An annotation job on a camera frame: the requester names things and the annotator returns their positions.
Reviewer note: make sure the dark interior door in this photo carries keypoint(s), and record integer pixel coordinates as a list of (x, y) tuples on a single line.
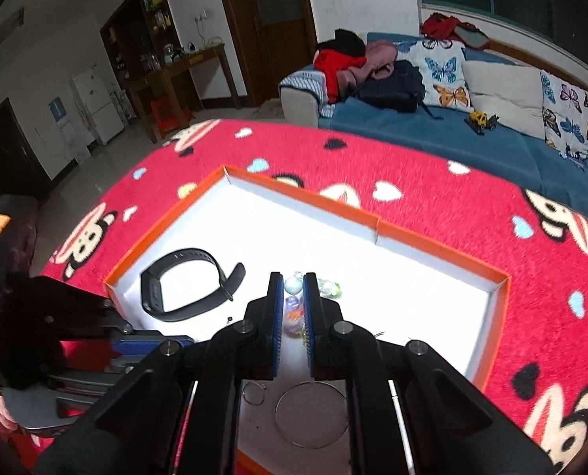
[(6, 148)]

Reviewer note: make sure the brown wooden door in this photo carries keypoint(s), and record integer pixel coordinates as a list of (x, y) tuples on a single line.
[(274, 29)]

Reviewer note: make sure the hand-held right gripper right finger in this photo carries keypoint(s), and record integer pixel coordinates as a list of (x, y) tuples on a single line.
[(311, 326)]

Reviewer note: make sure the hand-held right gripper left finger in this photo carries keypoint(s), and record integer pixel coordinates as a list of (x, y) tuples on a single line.
[(274, 326)]

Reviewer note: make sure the yellow toy truck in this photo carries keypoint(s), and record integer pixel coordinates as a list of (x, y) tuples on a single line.
[(482, 121)]

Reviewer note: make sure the black smart band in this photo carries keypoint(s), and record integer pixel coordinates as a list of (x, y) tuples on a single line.
[(150, 292)]

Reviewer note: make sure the white stand blue panel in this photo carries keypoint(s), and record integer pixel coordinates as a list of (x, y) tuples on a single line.
[(68, 128)]

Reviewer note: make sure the wooden side table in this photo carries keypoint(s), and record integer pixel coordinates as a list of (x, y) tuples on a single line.
[(185, 67)]

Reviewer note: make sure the person's left forearm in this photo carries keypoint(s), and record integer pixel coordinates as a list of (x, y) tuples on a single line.
[(24, 336)]

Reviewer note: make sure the black garment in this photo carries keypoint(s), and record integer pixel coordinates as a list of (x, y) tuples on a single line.
[(346, 42)]

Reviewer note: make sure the butterfly print pillow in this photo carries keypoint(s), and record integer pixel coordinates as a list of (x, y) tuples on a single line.
[(571, 114), (442, 74)]

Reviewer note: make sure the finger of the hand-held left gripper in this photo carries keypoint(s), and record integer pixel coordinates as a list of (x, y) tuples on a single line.
[(96, 378), (140, 342)]

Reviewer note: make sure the blue sofa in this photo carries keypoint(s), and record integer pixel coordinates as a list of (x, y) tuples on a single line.
[(422, 128)]

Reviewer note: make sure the black backpack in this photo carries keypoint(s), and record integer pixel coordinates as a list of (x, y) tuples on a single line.
[(393, 86)]

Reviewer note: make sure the small silver hoop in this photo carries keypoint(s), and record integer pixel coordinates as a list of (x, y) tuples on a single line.
[(244, 396)]

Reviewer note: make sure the red cartoon monkey blanket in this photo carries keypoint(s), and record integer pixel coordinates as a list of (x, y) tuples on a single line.
[(472, 198)]

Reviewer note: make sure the white refrigerator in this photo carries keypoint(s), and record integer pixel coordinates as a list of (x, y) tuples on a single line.
[(96, 104)]

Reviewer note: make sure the dark wooden display cabinet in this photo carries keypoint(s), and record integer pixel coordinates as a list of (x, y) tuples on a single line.
[(130, 24)]

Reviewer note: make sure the pink garment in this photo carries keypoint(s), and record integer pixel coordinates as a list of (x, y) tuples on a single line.
[(378, 59)]

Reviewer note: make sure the red garment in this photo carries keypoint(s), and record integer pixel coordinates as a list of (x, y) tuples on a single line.
[(333, 67)]

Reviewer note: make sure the plain white pillow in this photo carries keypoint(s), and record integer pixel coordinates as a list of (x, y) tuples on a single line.
[(501, 96)]

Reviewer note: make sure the red plastic stool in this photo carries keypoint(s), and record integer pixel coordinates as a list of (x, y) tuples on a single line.
[(170, 116)]

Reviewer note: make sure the wall mounted light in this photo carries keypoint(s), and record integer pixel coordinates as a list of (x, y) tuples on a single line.
[(2, 29)]

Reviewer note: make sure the red clothes on windowsill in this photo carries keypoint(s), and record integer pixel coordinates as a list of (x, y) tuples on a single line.
[(447, 27)]

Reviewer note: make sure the orange shallow cardboard box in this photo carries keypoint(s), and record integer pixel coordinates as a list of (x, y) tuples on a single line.
[(422, 307)]

